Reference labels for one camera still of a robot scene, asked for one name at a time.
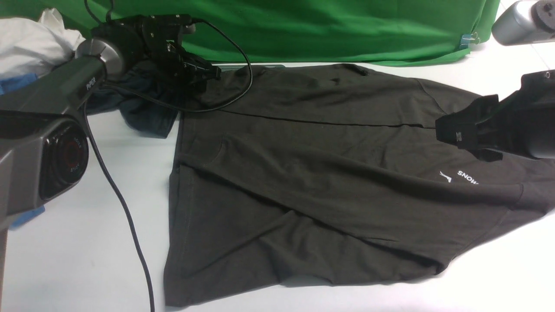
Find gray right robot arm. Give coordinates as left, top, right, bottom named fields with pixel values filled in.
left=435, top=0, right=555, bottom=163

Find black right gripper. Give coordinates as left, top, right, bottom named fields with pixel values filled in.
left=435, top=70, right=555, bottom=163

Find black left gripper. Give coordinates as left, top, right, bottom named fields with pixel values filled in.
left=91, top=14, right=222, bottom=85

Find gray left robot arm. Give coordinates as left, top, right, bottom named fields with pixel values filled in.
left=1, top=14, right=221, bottom=312

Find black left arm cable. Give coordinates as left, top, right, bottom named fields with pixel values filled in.
left=82, top=0, right=253, bottom=312

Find white crumpled garment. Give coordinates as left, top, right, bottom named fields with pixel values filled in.
left=0, top=8, right=85, bottom=79

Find blue crumpled garment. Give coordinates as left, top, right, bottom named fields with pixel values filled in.
left=0, top=73, right=46, bottom=229

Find dark teal crumpled garment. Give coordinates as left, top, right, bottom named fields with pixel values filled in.
left=86, top=61, right=183, bottom=138

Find green backdrop cloth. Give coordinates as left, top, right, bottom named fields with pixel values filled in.
left=0, top=0, right=500, bottom=67

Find blue binder clip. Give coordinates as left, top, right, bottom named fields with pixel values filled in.
left=459, top=32, right=480, bottom=50

